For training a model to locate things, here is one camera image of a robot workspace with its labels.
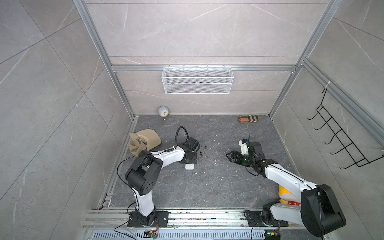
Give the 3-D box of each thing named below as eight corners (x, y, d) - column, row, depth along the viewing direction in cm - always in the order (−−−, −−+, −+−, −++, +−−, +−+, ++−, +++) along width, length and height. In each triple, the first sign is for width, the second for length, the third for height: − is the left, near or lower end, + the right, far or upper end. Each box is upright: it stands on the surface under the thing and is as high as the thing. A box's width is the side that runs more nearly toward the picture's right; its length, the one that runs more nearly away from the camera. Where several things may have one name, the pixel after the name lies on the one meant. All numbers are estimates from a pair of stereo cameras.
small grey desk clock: (158, 118, 121) (156, 110, 114) (162, 112, 125) (160, 104, 118) (166, 120, 119) (164, 112, 112) (170, 114, 124) (168, 106, 117)
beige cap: (133, 156, 99) (130, 152, 94) (130, 137, 109) (127, 132, 104) (163, 146, 104) (162, 142, 99) (158, 129, 114) (156, 124, 109)
